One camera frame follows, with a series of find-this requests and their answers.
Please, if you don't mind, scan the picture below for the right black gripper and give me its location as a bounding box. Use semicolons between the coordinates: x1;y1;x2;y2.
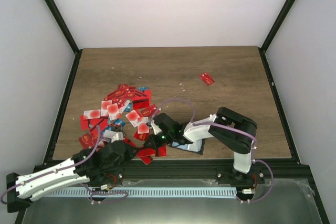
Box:
144;132;174;150

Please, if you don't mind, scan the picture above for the black leather card holder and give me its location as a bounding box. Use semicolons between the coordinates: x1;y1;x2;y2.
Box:
171;139;205;155

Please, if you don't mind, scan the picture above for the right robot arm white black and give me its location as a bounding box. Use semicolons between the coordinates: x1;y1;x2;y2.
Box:
144;107;257;184

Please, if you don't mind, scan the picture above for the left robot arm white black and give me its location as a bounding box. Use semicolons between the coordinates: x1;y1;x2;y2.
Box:
1;141;138;213

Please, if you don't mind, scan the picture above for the red card black stripe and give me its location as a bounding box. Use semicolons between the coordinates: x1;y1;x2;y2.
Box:
154;145;167;157

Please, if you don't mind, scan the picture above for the red VIP card centre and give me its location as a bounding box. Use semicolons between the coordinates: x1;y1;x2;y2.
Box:
140;104;157;117

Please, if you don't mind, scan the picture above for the red VIP card low left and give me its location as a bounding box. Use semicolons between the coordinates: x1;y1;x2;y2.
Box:
78;133;97;149

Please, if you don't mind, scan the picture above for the white red circle card upper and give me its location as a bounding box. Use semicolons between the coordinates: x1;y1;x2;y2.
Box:
107;103;121;120

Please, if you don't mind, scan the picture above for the white red circle card left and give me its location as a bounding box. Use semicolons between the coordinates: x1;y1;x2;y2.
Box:
83;110;101;120

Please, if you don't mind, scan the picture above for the blue card top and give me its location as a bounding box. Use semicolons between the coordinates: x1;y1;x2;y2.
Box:
138;87;149;91

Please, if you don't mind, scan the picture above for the red VIP card top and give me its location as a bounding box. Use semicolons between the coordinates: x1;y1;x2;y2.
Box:
104;87;131;101

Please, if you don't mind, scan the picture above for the lone red VIP card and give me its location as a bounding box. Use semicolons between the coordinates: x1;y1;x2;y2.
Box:
199;72;215;86

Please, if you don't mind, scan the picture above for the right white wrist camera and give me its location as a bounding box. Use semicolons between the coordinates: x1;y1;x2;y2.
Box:
148;120;162;135

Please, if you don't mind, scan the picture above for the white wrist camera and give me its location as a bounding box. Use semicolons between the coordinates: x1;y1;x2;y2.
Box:
103;130;123;142
148;120;162;135

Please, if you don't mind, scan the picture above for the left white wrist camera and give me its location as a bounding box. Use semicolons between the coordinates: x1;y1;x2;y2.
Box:
103;130;123;142

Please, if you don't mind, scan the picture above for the black aluminium frame rail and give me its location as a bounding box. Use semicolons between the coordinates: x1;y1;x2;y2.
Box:
33;157;312;183

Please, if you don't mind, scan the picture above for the light blue slotted cable duct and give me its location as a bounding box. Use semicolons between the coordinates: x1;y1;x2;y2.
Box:
46;187;237;199

